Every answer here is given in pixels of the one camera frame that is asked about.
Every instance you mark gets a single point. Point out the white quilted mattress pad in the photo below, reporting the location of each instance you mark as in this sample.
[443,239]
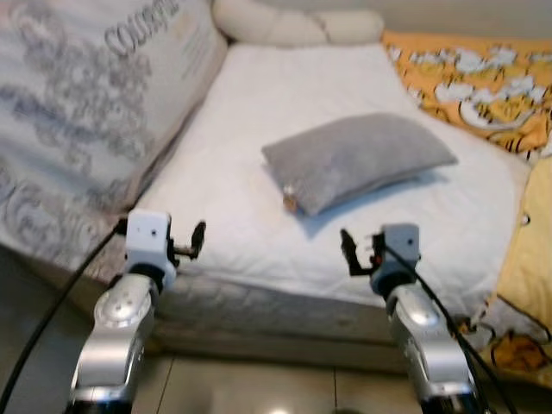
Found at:
[345,78]

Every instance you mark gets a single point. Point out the grey patterned mattress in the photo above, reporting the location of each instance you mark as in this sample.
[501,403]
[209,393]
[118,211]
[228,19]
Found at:
[302,306]

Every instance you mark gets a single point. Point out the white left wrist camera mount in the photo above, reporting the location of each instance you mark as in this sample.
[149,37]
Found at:
[147,237]

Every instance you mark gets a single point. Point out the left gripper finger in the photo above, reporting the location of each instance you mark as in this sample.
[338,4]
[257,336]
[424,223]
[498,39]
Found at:
[198,238]

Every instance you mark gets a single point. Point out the plain grey pillow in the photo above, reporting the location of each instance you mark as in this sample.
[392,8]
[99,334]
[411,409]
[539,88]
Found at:
[354,159]

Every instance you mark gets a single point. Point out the cream bolster pillow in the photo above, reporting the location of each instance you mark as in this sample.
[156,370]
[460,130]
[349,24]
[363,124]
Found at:
[293,26]

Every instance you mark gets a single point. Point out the grey floral print pillow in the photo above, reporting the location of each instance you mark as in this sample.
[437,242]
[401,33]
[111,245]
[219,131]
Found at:
[78,95]

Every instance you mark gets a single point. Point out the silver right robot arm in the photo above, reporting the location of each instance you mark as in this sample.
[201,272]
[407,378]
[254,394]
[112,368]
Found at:
[427,336]

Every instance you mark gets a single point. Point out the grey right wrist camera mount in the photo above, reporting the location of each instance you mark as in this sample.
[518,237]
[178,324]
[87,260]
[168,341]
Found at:
[398,246]

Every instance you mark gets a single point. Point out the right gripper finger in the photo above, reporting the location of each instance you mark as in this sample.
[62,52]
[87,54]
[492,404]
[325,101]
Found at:
[348,250]

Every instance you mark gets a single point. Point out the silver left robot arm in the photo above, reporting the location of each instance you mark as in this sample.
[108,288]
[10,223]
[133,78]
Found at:
[116,328]

